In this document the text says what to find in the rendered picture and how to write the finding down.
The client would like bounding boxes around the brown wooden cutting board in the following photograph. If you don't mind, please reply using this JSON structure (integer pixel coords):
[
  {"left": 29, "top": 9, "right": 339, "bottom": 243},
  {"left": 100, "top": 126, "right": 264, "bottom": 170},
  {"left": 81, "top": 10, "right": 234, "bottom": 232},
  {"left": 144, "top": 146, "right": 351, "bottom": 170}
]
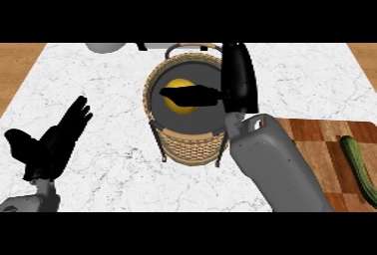
[{"left": 271, "top": 118, "right": 377, "bottom": 213}]

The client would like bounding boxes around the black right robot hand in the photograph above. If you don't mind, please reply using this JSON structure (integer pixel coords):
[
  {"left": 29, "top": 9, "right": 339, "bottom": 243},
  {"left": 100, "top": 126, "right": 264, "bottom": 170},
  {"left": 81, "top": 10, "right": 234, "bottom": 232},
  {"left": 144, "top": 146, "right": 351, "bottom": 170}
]
[{"left": 159, "top": 42, "right": 260, "bottom": 115}]

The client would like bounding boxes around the wicker tiered basket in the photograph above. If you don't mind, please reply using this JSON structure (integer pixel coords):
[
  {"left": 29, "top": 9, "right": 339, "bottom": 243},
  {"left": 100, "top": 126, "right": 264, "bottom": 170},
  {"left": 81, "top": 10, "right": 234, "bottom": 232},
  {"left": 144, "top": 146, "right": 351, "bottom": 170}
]
[{"left": 141, "top": 42, "right": 230, "bottom": 168}]

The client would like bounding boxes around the green cucumber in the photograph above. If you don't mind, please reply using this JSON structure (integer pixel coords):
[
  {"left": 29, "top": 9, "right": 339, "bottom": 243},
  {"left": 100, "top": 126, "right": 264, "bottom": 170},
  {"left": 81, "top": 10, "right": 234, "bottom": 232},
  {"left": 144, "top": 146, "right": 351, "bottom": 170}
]
[{"left": 338, "top": 134, "right": 377, "bottom": 210}]

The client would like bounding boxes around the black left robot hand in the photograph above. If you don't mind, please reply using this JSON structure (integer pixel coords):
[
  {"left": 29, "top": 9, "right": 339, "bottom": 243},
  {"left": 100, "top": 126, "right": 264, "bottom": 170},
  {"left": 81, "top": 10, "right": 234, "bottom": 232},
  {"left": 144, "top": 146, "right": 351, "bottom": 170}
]
[{"left": 2, "top": 95, "right": 94, "bottom": 182}]

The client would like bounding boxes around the yellow lemon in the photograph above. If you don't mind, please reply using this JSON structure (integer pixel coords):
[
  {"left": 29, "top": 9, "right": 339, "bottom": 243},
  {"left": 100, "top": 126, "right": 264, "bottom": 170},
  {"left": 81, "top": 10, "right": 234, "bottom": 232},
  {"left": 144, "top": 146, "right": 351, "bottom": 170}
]
[{"left": 162, "top": 78, "right": 199, "bottom": 116}]

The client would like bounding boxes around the grey bowl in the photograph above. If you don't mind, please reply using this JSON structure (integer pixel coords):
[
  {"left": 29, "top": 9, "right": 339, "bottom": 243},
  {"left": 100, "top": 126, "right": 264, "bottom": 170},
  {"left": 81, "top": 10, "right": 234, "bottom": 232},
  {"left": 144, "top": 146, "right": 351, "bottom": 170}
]
[{"left": 85, "top": 42, "right": 127, "bottom": 55}]

